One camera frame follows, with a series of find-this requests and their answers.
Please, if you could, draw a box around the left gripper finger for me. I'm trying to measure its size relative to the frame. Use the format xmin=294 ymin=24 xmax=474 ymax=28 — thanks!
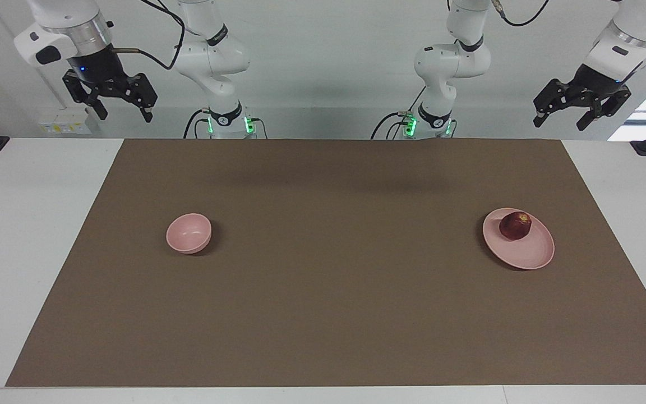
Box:
xmin=533 ymin=79 xmax=579 ymax=127
xmin=576 ymin=90 xmax=632 ymax=131

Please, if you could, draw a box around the pink plate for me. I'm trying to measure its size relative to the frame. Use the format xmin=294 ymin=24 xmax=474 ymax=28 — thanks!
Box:
xmin=482 ymin=208 xmax=556 ymax=270

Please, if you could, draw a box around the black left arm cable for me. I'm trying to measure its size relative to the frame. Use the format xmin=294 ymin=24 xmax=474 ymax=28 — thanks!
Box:
xmin=491 ymin=0 xmax=646 ymax=67

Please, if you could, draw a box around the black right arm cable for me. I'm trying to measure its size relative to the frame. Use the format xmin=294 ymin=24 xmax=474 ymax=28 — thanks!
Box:
xmin=111 ymin=0 xmax=186 ymax=71

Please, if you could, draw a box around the pink bowl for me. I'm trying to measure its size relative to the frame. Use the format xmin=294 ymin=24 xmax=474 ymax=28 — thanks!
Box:
xmin=166 ymin=213 xmax=213 ymax=255

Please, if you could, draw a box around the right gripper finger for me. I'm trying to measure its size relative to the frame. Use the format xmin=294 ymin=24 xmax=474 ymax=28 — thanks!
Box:
xmin=123 ymin=73 xmax=158 ymax=123
xmin=63 ymin=71 xmax=108 ymax=120

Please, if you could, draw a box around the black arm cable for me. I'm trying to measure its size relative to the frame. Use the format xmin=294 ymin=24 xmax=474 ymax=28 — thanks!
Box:
xmin=491 ymin=0 xmax=646 ymax=67
xmin=111 ymin=0 xmax=186 ymax=71

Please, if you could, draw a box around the white wall socket box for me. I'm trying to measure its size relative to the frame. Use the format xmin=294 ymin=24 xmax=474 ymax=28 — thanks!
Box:
xmin=38 ymin=109 xmax=93 ymax=135

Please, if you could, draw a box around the brown table mat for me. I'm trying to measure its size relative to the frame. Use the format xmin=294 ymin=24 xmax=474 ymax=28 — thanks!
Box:
xmin=5 ymin=139 xmax=646 ymax=388

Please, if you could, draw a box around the dark red apple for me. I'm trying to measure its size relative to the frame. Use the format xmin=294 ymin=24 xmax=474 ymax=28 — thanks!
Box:
xmin=499 ymin=211 xmax=532 ymax=241

